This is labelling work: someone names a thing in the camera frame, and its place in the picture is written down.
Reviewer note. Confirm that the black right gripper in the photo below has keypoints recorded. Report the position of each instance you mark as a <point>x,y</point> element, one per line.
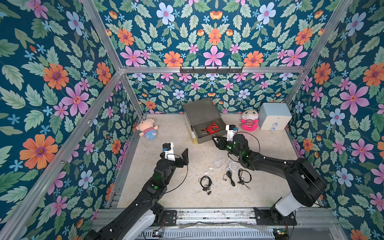
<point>225,143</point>

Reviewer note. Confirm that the black wired earphones right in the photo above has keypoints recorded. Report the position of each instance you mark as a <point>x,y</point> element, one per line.
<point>244,178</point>

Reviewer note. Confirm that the pink white plush toy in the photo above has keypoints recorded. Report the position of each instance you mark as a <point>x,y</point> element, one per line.
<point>250,120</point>

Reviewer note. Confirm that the white wired earphones middle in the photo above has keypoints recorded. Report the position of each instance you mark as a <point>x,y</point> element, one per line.
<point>233,166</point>

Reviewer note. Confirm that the white blue mini drawer cabinet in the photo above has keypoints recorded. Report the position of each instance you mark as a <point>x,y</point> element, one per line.
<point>274,116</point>

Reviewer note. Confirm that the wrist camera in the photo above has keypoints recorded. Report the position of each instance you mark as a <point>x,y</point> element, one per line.
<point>231,131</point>
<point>168,151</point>

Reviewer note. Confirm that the three-tier colored drawer cabinet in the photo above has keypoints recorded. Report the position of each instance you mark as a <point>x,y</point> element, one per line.
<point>199,111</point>

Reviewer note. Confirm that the white wired earphones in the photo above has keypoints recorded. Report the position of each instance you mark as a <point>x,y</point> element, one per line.
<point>217,165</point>
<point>233,166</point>

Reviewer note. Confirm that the black wired earphones left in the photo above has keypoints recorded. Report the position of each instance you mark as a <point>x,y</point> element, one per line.
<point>206,183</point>

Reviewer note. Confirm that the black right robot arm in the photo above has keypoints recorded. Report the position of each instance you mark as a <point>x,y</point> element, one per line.
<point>305,183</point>

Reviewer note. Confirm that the black wired earphones middle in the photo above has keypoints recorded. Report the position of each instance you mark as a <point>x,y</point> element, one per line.
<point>228,176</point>

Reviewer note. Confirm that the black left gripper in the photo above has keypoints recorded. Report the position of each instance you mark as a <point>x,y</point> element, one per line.
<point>179,164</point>

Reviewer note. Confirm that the black wired earphones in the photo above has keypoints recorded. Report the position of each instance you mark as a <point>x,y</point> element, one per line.
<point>244,178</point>
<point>228,176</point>
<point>206,183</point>

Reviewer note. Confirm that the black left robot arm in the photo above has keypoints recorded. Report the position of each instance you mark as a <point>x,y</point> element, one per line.
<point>145,209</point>

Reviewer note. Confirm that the pink pig plush toy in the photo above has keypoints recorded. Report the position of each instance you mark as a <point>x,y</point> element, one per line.
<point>147,129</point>

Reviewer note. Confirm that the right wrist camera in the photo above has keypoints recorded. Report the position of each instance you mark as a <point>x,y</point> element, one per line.
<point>231,131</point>

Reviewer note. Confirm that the red wired earphones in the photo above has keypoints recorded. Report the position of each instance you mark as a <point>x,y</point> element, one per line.
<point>214,124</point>
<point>210,130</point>

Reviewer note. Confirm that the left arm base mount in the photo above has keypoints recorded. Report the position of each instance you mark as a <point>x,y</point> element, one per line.
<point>164,218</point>

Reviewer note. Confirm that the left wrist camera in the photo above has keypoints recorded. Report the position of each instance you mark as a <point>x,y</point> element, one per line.
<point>168,151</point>

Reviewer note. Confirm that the white wired earphones left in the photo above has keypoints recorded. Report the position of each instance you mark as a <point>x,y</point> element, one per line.
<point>217,165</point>

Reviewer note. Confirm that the black hook rail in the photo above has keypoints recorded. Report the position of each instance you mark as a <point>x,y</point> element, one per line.
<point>211,70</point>

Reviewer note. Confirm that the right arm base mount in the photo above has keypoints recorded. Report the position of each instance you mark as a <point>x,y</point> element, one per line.
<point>271,217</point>

